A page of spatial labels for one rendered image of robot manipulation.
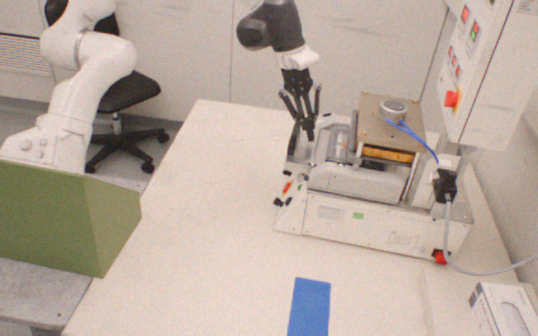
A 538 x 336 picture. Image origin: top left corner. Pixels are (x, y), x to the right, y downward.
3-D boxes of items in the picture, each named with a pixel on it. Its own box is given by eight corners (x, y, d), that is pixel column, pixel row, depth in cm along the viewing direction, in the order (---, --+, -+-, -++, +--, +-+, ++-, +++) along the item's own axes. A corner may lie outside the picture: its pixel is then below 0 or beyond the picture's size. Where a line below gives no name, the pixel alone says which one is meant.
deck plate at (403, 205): (456, 155, 148) (457, 152, 148) (474, 225, 120) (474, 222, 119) (318, 131, 152) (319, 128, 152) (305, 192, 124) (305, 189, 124)
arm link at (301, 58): (276, 43, 124) (281, 62, 127) (266, 60, 114) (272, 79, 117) (320, 35, 121) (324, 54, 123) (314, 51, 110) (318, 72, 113)
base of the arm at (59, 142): (-26, 154, 102) (-8, 97, 104) (7, 164, 121) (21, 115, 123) (74, 175, 106) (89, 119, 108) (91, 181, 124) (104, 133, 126)
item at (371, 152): (410, 132, 138) (418, 104, 133) (416, 172, 121) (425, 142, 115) (355, 121, 140) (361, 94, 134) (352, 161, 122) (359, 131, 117)
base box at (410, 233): (439, 195, 158) (454, 155, 148) (453, 275, 128) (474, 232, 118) (290, 168, 163) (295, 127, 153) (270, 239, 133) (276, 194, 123)
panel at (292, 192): (290, 170, 161) (318, 133, 150) (274, 225, 137) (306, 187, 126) (284, 167, 161) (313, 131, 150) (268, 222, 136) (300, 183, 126)
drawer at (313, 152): (384, 149, 145) (389, 129, 140) (385, 190, 127) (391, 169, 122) (294, 133, 147) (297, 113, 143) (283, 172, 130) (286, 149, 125)
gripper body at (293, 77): (310, 57, 124) (317, 88, 129) (281, 62, 126) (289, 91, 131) (306, 67, 118) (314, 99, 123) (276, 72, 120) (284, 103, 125)
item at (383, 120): (431, 130, 140) (445, 92, 133) (443, 189, 115) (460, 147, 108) (355, 117, 143) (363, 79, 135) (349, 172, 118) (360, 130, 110)
